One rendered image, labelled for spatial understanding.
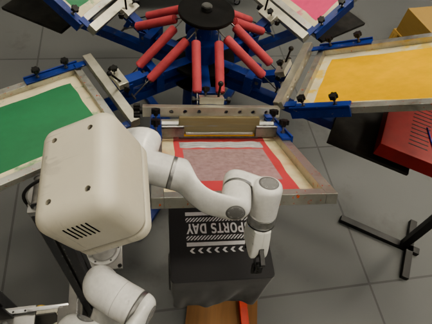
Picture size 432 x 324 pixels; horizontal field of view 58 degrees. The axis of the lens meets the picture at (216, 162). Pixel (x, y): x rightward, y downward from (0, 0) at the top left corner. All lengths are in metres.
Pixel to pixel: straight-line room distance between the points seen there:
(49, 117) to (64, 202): 1.58
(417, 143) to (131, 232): 1.81
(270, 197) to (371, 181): 2.56
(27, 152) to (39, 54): 2.15
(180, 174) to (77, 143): 0.32
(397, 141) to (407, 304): 1.31
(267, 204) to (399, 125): 1.44
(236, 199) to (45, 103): 1.57
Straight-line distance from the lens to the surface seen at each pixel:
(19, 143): 2.14
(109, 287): 0.90
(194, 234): 1.77
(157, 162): 0.94
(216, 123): 1.70
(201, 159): 1.51
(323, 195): 1.27
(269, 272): 1.76
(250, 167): 1.47
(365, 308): 2.95
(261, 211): 0.98
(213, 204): 0.91
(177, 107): 1.91
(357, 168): 3.50
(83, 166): 0.66
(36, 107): 2.28
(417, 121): 2.38
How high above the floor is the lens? 2.55
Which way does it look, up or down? 54 degrees down
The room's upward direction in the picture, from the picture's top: 11 degrees clockwise
